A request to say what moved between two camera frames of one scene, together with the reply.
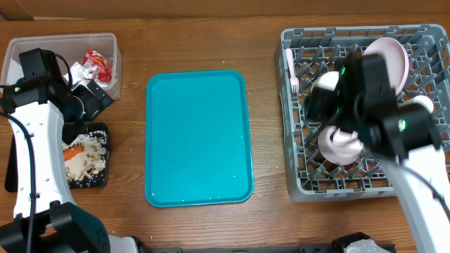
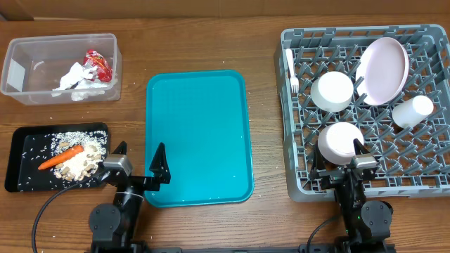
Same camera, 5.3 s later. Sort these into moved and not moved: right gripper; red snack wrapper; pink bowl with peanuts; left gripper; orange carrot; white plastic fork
Moved: left gripper; right gripper
Not moved: orange carrot; white plastic fork; pink bowl with peanuts; red snack wrapper
